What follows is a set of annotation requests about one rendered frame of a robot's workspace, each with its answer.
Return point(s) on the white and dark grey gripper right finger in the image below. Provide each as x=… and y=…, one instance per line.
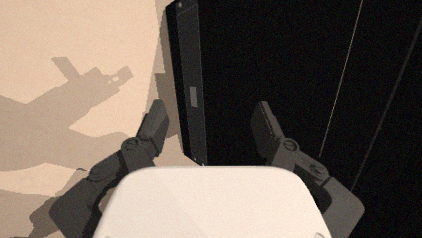
x=339, y=208

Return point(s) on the black equipment rack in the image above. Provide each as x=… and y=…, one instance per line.
x=227, y=55

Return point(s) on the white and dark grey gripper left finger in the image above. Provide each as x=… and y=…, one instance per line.
x=76, y=213

